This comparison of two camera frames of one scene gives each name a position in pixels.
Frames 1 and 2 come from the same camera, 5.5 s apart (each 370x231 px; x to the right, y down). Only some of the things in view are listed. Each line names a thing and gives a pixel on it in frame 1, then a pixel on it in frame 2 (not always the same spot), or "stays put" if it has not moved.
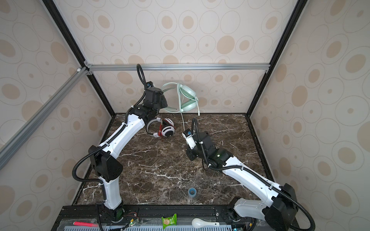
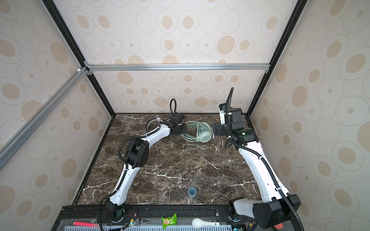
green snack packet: [167, 221] stays put
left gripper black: [164, 104] -> [184, 128]
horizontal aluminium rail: [179, 67] stays put
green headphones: [191, 99] -> [197, 131]
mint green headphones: [180, 90] -> [198, 132]
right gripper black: [189, 153] -> [218, 129]
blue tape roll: [192, 192] stays put
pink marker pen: [85, 224] stays put
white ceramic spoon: [197, 223] stays put
